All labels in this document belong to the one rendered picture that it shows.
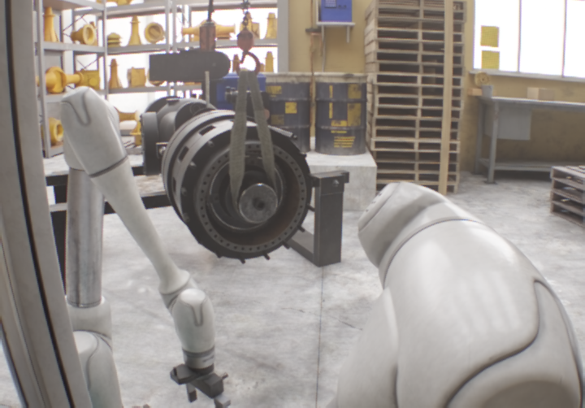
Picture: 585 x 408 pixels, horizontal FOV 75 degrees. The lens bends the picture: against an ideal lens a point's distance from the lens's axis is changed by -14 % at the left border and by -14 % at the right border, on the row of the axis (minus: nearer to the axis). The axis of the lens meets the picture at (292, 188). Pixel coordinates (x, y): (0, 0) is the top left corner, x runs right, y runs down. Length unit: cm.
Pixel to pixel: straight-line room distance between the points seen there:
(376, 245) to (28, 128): 41
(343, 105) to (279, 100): 68
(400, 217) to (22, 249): 43
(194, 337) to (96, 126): 57
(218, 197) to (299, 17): 475
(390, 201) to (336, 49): 572
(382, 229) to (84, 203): 85
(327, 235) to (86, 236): 210
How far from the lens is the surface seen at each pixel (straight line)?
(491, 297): 28
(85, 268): 120
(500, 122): 594
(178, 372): 123
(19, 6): 55
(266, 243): 166
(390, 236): 43
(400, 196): 44
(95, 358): 111
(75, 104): 96
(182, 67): 421
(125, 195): 99
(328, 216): 297
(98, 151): 95
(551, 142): 702
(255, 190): 152
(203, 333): 114
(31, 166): 55
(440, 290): 30
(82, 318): 125
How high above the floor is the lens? 129
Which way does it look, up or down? 15 degrees down
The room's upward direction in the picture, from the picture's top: straight up
